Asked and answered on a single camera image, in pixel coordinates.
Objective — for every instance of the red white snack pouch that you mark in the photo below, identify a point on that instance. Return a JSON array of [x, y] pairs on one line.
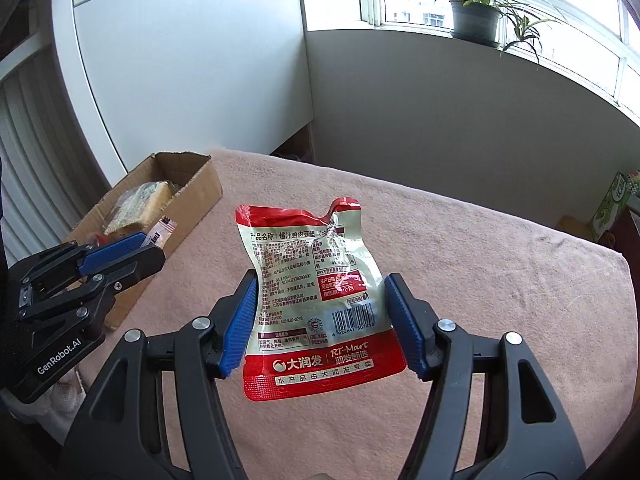
[[321, 322]]

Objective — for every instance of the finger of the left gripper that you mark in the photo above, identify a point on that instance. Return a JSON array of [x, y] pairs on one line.
[[53, 312], [110, 252]]

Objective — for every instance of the white cabinet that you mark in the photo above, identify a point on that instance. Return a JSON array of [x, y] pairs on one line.
[[147, 76]]

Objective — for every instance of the white slatted radiator cover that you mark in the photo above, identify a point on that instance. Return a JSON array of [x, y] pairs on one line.
[[49, 180]]

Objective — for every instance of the white gloved left hand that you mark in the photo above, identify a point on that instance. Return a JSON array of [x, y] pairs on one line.
[[54, 410]]

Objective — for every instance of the small hanging spider plant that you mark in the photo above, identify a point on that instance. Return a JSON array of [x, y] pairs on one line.
[[525, 24]]

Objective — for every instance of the dark wooden side cabinet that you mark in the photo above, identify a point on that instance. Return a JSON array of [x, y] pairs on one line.
[[623, 236]]

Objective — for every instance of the pink table cloth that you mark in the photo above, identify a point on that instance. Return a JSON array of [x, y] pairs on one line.
[[572, 301]]

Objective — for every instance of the white window frame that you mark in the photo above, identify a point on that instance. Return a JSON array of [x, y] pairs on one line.
[[595, 42]]

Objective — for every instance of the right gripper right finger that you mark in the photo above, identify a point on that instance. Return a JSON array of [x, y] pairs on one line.
[[525, 432]]

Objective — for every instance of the red dates candy bag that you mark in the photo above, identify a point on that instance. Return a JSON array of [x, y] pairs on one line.
[[98, 239]]

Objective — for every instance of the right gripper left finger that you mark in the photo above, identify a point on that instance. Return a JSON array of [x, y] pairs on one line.
[[119, 431]]

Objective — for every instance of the potted spider plant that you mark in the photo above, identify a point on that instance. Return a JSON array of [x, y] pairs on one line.
[[476, 21]]

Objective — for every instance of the wafer biscuit pack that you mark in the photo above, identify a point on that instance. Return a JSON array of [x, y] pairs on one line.
[[137, 208]]

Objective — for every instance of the green carton box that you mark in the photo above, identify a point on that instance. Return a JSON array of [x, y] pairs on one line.
[[613, 203]]

